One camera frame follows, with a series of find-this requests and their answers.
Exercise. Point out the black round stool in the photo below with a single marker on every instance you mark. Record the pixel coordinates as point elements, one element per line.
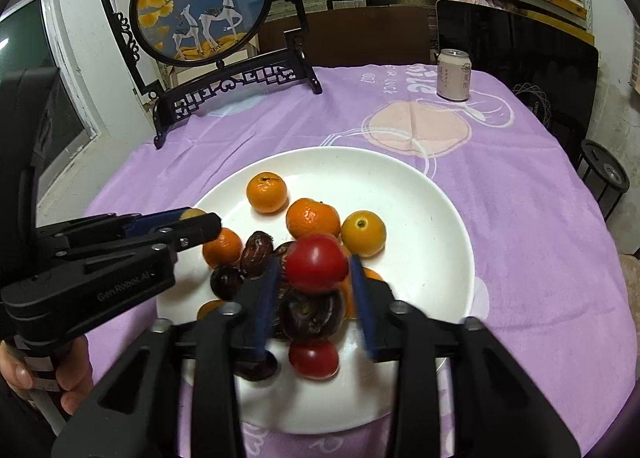
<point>604,175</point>

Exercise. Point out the yellow orange kumquat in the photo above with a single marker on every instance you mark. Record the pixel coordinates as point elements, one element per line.
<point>208,307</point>
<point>363,233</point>

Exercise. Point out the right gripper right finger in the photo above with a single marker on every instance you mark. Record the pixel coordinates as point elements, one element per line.
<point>498,410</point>

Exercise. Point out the dark purple plum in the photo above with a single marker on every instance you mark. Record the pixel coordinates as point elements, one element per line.
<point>257,370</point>
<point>226,282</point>

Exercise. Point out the person's left hand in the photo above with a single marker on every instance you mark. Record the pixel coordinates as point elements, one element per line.
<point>73,375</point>

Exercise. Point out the purple printed tablecloth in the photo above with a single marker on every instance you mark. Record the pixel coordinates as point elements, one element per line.
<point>548,280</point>

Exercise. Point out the small orange mandarin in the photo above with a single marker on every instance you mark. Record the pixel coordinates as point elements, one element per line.
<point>226,249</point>

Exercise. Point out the dark brown mangosteen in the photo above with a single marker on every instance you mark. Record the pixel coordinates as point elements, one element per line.
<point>256,253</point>

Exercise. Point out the window with white frame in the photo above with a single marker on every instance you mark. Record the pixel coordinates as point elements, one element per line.
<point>48,101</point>

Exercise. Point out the round deer embroidery screen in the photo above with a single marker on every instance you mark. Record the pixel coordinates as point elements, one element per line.
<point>177,52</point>

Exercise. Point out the pale drink can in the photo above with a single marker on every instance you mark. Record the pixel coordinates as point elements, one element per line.
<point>454,70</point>

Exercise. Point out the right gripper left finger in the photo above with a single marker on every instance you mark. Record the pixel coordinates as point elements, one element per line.
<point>134,410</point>

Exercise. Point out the wooden chair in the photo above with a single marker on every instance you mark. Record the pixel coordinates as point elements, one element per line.
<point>631,271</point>

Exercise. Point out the small yellow longan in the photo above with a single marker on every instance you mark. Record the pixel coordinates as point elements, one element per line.
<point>191,213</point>

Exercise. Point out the red cherry tomato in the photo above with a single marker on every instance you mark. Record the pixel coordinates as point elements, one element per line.
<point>315,264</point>
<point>314,359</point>

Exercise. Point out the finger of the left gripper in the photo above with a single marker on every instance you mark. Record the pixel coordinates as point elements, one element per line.
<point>144,224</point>
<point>188,233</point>

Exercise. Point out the large orange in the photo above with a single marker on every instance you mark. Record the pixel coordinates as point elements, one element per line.
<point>266,192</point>

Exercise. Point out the dark purple mangosteen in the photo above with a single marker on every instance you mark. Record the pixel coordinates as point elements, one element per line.
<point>310,317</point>

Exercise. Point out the white oval plate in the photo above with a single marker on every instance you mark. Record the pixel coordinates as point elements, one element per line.
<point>427,261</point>

